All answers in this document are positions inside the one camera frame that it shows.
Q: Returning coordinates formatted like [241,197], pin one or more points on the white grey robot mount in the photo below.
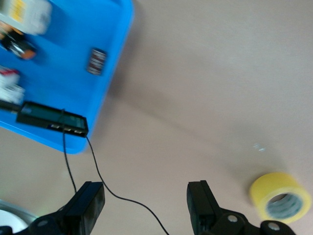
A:
[12,215]

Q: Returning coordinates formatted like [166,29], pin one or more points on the orange black push button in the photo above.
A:
[19,47]

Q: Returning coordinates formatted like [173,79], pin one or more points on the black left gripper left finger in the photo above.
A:
[83,210]

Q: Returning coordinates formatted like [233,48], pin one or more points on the black green circuit board module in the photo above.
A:
[39,115]

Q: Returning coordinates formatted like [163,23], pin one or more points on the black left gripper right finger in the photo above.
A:
[203,208]

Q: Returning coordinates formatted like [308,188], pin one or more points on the beige on-off switch box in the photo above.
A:
[29,14]

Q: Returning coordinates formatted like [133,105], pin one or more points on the white circuit breaker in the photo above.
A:
[9,85]

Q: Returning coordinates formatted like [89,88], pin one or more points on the yellow tape roll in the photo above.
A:
[264,191]

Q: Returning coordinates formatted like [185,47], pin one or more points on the blue plastic tray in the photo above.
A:
[73,85]

